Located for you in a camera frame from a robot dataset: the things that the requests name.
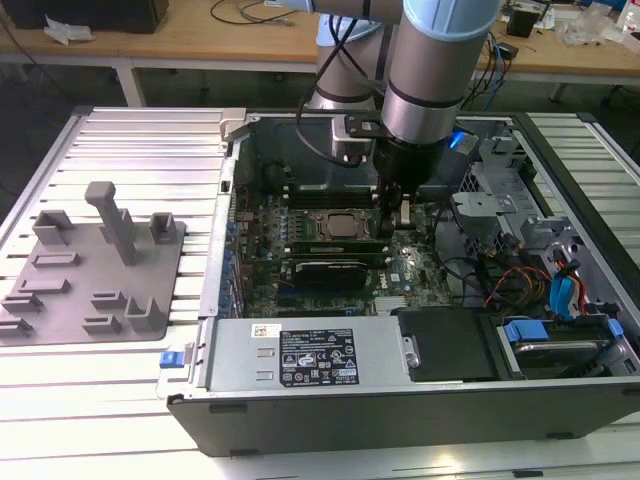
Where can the grey metal drive cage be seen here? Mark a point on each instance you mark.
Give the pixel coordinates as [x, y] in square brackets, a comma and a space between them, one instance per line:
[480, 205]

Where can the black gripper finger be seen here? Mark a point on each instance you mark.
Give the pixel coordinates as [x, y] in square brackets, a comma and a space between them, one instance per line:
[389, 215]
[406, 212]

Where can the open black PC case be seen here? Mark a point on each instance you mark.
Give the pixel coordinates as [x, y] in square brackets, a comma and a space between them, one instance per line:
[400, 425]

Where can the crumpled white paper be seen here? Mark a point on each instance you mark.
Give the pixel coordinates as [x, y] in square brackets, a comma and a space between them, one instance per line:
[67, 29]

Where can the small black adapter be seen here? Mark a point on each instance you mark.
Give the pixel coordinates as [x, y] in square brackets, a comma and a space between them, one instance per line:
[510, 50]

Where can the black graphics card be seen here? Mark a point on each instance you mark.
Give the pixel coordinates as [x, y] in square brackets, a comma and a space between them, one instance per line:
[330, 276]

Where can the green motherboard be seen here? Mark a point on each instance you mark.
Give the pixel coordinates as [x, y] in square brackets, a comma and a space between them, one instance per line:
[265, 235]

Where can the RAM stick with silver label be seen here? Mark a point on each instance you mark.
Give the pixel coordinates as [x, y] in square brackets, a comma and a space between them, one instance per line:
[320, 187]

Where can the small silver heat sink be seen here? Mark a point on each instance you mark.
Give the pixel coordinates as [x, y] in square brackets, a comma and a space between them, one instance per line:
[390, 305]

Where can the small black box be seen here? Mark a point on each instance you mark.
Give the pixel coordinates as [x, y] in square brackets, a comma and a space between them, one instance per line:
[521, 22]

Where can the silver power supply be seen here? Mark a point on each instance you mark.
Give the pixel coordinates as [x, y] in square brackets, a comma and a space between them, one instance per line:
[235, 360]

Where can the black drive cover plate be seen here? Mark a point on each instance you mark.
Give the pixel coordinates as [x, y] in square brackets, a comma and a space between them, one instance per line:
[445, 345]

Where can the hard disk in blue carrier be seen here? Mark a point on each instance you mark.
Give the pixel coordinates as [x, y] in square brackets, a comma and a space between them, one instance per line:
[527, 332]

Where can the large black box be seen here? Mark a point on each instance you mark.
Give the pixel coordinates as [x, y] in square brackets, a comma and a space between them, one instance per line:
[100, 15]

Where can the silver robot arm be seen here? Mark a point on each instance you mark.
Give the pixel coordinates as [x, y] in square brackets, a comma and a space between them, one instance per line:
[425, 75]

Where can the black RAM slot bank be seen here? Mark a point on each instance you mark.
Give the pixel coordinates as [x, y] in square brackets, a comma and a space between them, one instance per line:
[330, 200]
[340, 260]

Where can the long wooden desk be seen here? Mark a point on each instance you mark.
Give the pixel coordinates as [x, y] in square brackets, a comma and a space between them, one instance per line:
[200, 42]

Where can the clear plastic bags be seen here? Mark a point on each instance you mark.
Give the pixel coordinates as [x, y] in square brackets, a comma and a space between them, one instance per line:
[585, 25]

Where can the green RAM stick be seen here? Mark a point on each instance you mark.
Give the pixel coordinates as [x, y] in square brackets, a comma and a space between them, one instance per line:
[335, 248]

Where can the red white carton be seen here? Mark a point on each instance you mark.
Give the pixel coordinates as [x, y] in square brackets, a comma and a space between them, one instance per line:
[630, 20]

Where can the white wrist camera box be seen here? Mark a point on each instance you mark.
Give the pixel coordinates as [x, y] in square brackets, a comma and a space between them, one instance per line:
[350, 145]

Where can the silver CPU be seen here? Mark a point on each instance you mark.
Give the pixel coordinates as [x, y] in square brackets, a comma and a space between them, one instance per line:
[347, 225]

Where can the blue case latch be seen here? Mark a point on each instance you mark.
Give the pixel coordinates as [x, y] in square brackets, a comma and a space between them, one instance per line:
[170, 360]

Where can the grey parts rack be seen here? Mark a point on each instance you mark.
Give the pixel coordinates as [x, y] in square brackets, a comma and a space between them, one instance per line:
[100, 280]

